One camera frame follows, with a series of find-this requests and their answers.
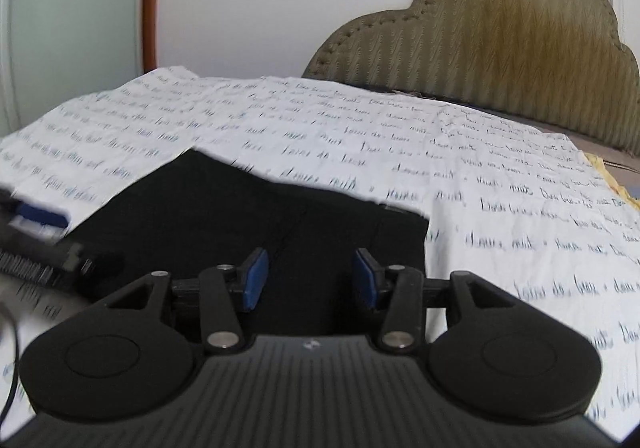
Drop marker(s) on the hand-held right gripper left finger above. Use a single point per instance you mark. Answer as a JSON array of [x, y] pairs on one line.
[[256, 279]]

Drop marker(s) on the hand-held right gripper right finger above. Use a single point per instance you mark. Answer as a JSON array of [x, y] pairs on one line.
[[364, 279]]

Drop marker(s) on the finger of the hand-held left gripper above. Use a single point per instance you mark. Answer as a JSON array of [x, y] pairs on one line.
[[40, 216]]

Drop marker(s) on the black pants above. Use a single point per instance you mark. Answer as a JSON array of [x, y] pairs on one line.
[[240, 218]]

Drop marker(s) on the white script-print bed sheet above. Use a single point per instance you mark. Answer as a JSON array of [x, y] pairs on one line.
[[500, 208]]

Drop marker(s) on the frosted flower-print glass door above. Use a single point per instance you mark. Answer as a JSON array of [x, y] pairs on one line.
[[70, 43]]

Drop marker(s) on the yellow blanket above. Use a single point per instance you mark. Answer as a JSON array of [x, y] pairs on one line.
[[617, 183]]

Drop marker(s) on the olive padded headboard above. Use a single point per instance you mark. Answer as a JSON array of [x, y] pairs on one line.
[[500, 43]]

